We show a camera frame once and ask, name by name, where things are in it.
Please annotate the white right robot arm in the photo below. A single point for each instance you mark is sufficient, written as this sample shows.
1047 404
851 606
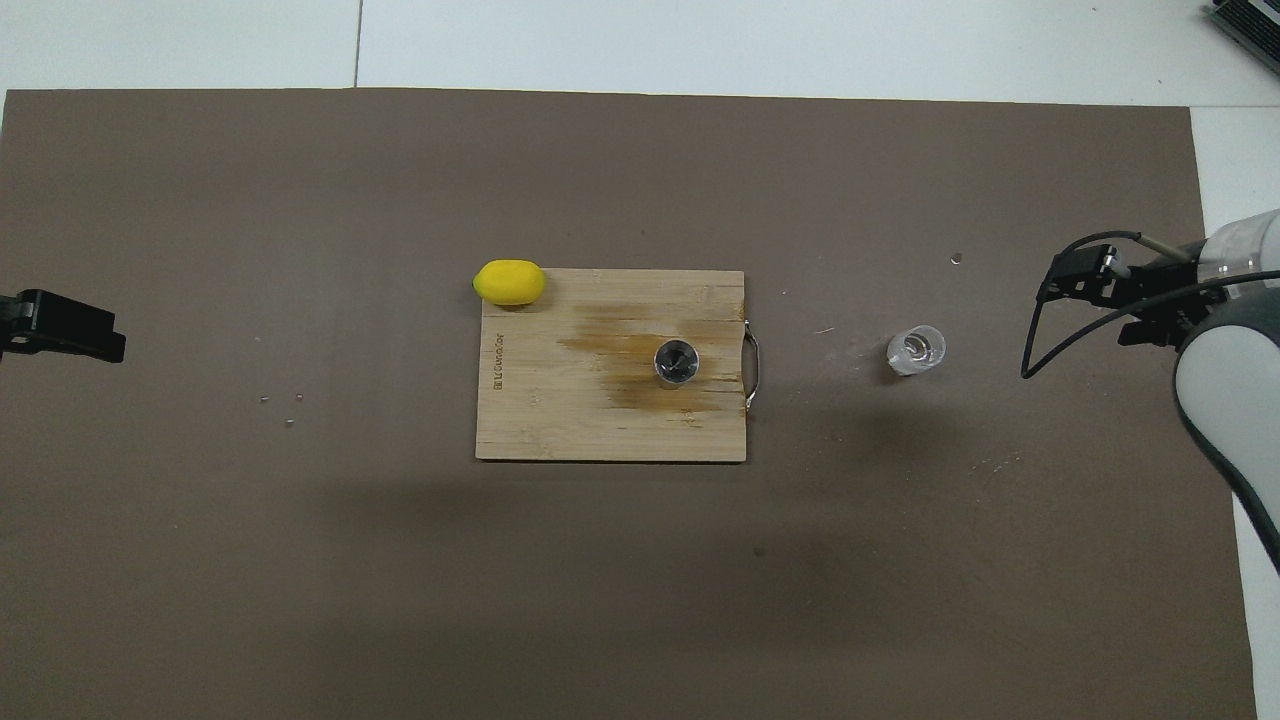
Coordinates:
1230 400

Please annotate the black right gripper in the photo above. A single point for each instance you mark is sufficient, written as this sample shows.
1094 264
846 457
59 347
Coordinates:
1160 285

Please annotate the brown table mat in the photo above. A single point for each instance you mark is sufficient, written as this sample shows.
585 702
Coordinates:
200 550

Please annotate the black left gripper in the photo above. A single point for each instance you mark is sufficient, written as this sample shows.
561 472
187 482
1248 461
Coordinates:
15 322

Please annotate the steel double jigger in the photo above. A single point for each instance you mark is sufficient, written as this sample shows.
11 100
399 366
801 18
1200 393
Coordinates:
675 362

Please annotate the yellow lemon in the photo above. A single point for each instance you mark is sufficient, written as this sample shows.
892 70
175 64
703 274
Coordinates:
510 282

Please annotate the grey ribbed device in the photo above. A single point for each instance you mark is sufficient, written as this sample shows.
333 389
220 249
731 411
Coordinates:
1255 25

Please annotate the wooden cutting board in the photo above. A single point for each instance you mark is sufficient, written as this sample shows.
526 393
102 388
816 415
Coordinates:
540 400

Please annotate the clear plastic cup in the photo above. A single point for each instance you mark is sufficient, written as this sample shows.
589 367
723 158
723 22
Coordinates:
915 350

